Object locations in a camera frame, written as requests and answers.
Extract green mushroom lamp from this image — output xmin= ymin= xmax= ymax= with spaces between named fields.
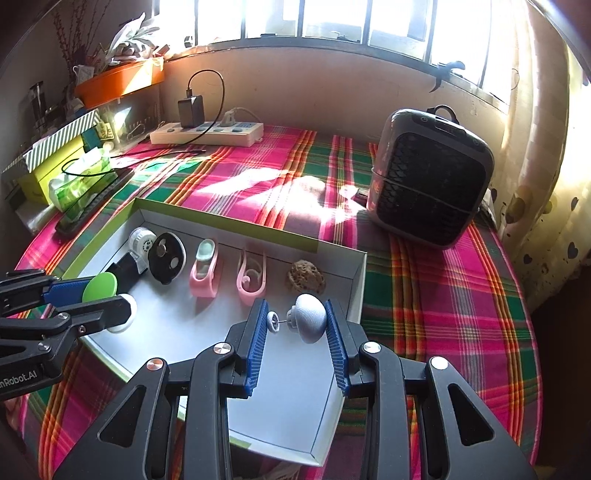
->
xmin=82 ymin=272 xmax=138 ymax=334

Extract white tape roll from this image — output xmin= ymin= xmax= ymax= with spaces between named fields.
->
xmin=127 ymin=227 xmax=156 ymax=274

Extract black round disc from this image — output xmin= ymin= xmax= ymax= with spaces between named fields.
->
xmin=148 ymin=232 xmax=187 ymax=285

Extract pink clip with green pad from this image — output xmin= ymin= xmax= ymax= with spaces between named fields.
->
xmin=189 ymin=238 xmax=219 ymax=299

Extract white round hook knob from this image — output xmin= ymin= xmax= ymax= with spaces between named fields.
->
xmin=266 ymin=293 xmax=328 ymax=344

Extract brown walnut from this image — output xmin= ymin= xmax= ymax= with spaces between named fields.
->
xmin=287 ymin=260 xmax=327 ymax=294

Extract yellow green box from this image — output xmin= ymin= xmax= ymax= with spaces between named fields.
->
xmin=18 ymin=135 xmax=84 ymax=206

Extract green tissue pack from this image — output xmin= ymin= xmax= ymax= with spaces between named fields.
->
xmin=48 ymin=153 xmax=114 ymax=212

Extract green white shallow box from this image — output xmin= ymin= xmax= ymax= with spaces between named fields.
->
xmin=65 ymin=199 xmax=367 ymax=467

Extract plaid pink green bedsheet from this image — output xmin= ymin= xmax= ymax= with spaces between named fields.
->
xmin=19 ymin=126 xmax=542 ymax=460

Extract striped white box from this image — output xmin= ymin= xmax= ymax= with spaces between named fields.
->
xmin=2 ymin=109 xmax=101 ymax=173

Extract black tablet phone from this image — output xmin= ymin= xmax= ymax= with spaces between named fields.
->
xmin=55 ymin=168 xmax=133 ymax=240

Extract orange tray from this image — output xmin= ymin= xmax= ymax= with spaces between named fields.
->
xmin=74 ymin=57 xmax=164 ymax=109

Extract black charger adapter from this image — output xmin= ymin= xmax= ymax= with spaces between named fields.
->
xmin=177 ymin=88 xmax=205 ymax=129

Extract white power strip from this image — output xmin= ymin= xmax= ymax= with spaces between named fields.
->
xmin=149 ymin=122 xmax=264 ymax=147

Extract red flower branches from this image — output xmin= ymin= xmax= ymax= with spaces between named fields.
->
xmin=51 ymin=0 xmax=111 ymax=82

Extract grey portable space heater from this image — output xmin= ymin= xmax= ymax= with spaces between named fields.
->
xmin=367 ymin=104 xmax=495 ymax=249

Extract heart pattern curtain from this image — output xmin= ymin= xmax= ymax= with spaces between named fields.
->
xmin=492 ymin=1 xmax=590 ymax=310

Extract black charger cable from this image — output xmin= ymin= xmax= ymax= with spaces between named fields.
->
xmin=60 ymin=68 xmax=226 ymax=179

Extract window latch handle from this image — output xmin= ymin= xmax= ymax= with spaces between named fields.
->
xmin=430 ymin=61 xmax=466 ymax=93

